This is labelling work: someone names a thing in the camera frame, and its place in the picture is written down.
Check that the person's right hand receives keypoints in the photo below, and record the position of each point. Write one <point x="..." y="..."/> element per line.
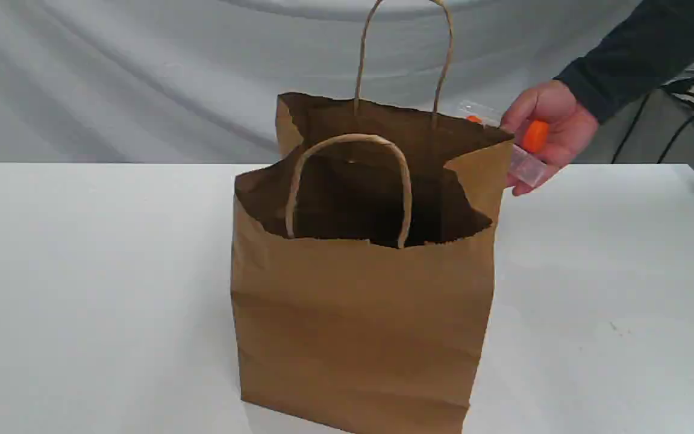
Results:
<point x="571" y="127"/>

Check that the clear box with orange items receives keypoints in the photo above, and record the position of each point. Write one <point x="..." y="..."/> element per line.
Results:
<point x="524" y="163"/>

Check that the brown paper bag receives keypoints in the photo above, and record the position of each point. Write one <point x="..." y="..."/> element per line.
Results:
<point x="362" y="273"/>

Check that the dark sleeved forearm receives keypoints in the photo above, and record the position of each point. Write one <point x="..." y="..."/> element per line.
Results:
<point x="652" y="46"/>

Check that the white backdrop cloth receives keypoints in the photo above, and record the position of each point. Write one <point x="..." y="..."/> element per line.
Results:
<point x="197" y="81"/>

